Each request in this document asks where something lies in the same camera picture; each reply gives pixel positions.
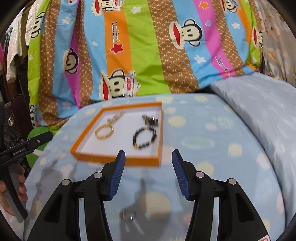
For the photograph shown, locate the hanging clothes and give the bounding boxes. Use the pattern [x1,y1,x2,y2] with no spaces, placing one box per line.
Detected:
[3,1,36,101]

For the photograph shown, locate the colourful striped monkey quilt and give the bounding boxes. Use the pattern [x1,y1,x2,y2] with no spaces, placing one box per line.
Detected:
[28,1,263,127]

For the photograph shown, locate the grey floral bedsheet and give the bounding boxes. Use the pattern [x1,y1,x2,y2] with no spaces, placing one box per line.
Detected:
[255,1,295,86]

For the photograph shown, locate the black bead bracelet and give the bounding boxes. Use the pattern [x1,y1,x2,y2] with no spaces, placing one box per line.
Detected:
[132,126,158,150]

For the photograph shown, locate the orange cardboard box tray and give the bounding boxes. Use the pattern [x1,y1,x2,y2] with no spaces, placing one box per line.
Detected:
[70,102,163,167]

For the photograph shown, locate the green cushion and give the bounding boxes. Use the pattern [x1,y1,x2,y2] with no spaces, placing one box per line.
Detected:
[26,126,61,168]

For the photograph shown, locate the white pearl bracelet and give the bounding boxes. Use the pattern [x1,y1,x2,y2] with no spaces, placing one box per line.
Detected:
[106,108,125,126]

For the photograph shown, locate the left hand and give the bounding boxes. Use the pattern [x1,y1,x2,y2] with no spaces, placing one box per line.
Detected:
[1,164,28,223]

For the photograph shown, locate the gold chain bangle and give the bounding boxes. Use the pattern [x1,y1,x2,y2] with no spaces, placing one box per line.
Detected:
[94,123,114,140]

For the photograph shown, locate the dark red chair back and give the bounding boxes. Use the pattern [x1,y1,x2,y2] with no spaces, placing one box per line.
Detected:
[11,94,33,140]

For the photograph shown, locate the black electric fan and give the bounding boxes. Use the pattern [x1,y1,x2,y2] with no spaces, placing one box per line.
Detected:
[4,102,22,149]

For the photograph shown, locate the pale blue pillow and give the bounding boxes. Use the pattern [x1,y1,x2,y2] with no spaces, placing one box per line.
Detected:
[211,72,295,223]

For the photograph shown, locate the silver wrist watch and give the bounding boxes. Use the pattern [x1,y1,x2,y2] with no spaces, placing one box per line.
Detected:
[142,115,159,126]

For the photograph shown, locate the light blue planet blanket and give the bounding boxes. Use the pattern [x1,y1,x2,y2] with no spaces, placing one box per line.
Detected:
[22,94,285,240]

